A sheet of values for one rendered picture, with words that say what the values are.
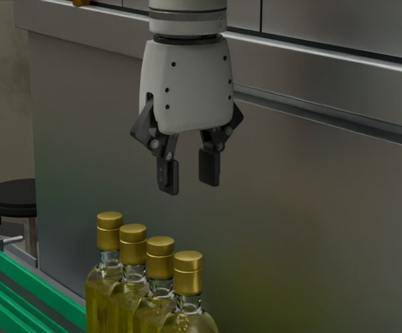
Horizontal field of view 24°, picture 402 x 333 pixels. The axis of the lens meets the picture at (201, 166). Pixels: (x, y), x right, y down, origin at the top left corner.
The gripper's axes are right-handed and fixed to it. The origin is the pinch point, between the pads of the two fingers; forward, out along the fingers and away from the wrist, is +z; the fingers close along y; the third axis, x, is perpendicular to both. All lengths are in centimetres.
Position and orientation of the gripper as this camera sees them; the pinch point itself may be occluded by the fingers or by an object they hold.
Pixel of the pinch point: (188, 172)
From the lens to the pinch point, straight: 108.3
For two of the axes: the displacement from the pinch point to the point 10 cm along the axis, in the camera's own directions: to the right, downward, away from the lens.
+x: 5.8, 2.2, -7.9
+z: 0.0, 9.6, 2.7
